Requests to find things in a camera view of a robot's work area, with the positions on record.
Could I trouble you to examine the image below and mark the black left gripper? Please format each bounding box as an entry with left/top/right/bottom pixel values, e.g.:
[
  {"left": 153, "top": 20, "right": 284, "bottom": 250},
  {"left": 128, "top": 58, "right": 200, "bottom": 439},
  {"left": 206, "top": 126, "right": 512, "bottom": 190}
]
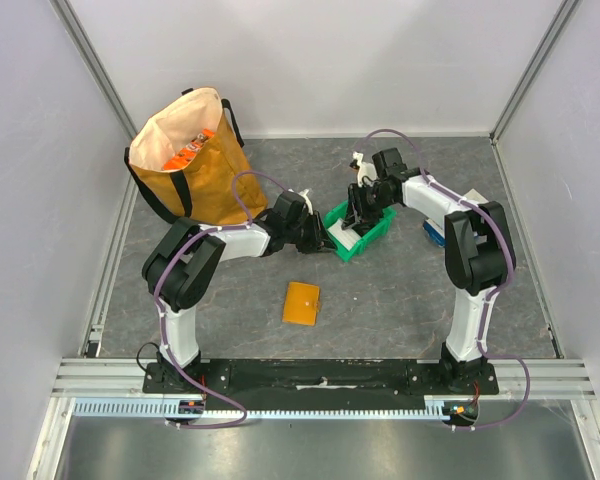
[{"left": 284, "top": 210, "right": 336, "bottom": 255}]

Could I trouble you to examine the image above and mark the green plastic bin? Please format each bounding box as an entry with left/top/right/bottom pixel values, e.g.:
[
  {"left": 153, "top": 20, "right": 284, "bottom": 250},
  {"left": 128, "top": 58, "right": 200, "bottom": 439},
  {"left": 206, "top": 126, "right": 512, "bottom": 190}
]
[{"left": 324, "top": 202, "right": 397, "bottom": 262}]

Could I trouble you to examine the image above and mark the orange leather card holder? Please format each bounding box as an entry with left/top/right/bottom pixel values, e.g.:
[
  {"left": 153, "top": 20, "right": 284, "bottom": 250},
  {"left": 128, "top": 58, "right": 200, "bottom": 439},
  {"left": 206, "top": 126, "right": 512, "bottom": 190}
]
[{"left": 282, "top": 281, "right": 321, "bottom": 326}]

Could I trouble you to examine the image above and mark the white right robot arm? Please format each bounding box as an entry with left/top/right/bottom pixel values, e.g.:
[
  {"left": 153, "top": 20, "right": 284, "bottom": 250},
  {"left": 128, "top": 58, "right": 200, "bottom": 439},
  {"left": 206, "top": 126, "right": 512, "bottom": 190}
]
[{"left": 332, "top": 148, "right": 515, "bottom": 394}]

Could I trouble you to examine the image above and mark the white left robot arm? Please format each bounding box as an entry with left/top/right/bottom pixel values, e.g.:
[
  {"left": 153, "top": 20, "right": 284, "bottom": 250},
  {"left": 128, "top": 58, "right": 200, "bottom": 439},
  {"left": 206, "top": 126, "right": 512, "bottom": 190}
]
[{"left": 142, "top": 190, "right": 336, "bottom": 393}]

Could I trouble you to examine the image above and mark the white card stack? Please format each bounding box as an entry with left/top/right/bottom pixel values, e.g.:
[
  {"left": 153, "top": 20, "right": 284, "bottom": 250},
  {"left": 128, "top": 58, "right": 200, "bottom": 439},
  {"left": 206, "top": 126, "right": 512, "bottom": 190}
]
[{"left": 328, "top": 219, "right": 361, "bottom": 251}]

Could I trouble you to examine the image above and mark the blue white box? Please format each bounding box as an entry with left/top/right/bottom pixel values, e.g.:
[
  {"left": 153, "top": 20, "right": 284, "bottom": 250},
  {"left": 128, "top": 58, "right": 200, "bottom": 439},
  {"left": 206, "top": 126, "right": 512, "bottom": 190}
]
[{"left": 422, "top": 189, "right": 487, "bottom": 248}]

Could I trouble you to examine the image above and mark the orange snack packet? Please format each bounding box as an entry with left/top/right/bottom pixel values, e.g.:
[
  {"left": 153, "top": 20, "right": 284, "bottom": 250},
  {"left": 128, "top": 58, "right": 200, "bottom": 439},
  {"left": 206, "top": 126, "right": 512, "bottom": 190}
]
[{"left": 162, "top": 129, "right": 215, "bottom": 171}]

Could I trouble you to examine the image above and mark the brown tote bag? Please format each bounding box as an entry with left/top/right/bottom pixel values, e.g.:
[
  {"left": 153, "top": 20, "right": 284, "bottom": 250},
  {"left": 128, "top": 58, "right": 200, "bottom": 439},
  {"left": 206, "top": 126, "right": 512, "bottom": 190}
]
[{"left": 124, "top": 87, "right": 268, "bottom": 225}]

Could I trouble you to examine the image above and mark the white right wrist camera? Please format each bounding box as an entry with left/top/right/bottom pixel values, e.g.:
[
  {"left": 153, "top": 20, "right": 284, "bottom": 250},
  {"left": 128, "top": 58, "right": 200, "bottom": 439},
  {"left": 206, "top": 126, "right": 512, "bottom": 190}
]
[{"left": 350, "top": 151, "right": 377, "bottom": 187}]

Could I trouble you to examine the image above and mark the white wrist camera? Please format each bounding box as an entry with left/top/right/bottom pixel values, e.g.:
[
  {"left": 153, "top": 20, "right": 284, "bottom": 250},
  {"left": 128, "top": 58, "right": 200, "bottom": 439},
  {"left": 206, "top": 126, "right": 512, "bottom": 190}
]
[
  {"left": 289, "top": 188, "right": 314, "bottom": 215},
  {"left": 350, "top": 151, "right": 377, "bottom": 187}
]

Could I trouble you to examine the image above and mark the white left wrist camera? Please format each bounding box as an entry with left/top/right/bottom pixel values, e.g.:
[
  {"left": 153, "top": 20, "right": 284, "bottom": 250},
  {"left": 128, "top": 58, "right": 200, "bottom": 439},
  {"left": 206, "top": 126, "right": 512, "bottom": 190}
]
[{"left": 289, "top": 188, "right": 314, "bottom": 215}]

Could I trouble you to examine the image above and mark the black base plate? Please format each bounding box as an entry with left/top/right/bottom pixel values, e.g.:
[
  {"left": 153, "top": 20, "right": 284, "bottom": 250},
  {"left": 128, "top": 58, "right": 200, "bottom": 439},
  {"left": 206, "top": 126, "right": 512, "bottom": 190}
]
[{"left": 143, "top": 357, "right": 501, "bottom": 401}]

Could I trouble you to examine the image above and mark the white slotted cable duct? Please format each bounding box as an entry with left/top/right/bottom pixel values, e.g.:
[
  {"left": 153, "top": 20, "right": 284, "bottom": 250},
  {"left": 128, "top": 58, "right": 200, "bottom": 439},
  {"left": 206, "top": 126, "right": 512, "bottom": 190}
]
[{"left": 73, "top": 397, "right": 473, "bottom": 421}]

